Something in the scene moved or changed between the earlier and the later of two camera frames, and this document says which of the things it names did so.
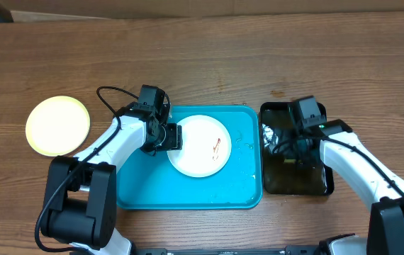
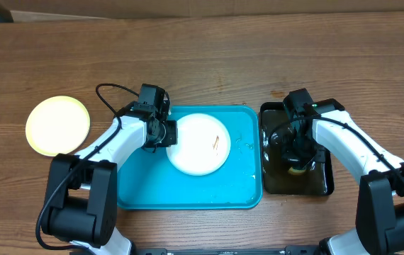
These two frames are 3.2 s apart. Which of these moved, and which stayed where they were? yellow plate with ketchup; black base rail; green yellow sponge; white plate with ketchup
Moved: green yellow sponge
Stayed: yellow plate with ketchup; black base rail; white plate with ketchup
